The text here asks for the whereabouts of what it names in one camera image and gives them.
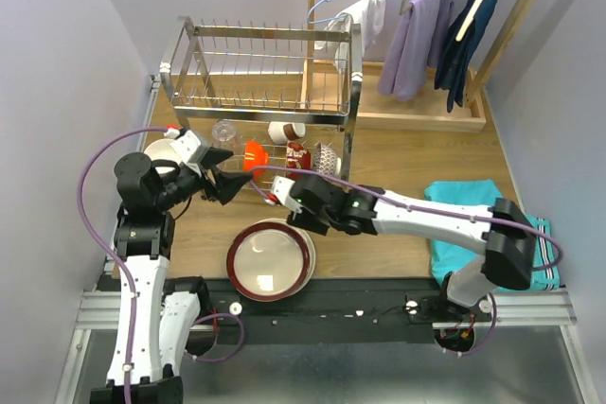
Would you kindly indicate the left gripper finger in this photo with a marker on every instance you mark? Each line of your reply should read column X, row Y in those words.
column 229, row 184
column 214, row 157

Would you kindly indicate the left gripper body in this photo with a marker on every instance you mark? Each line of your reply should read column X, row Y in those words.
column 206, row 177

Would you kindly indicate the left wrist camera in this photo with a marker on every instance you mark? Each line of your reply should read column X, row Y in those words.
column 189, row 146

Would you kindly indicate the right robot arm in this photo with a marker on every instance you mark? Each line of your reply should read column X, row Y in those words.
column 500, row 236

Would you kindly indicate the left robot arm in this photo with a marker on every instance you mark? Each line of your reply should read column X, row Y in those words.
column 142, row 271

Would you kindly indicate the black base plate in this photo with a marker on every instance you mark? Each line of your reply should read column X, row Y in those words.
column 329, row 311

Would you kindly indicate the lavender towel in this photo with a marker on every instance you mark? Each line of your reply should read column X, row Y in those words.
column 415, row 47

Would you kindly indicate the navy blue garment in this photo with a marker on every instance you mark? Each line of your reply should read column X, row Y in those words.
column 455, row 57

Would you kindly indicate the patterned small bowl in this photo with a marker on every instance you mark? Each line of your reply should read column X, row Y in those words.
column 325, row 160

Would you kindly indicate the white cloth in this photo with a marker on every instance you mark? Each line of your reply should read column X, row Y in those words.
column 368, row 14

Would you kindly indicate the wooden clothes rack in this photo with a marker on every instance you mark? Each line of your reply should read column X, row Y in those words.
column 425, row 112

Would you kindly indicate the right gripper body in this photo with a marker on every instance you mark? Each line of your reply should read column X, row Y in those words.
column 317, row 221

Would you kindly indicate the red rimmed white plate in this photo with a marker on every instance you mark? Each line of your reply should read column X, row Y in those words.
column 267, row 262

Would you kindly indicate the orange bowl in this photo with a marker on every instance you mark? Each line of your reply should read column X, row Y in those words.
column 254, row 155

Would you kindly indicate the pale green plate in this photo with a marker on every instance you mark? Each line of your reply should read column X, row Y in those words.
column 306, row 236

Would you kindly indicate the clear plastic cup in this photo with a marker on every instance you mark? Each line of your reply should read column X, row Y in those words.
column 225, row 134

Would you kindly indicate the metal two-tier dish rack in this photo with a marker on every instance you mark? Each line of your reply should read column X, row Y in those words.
column 260, row 74

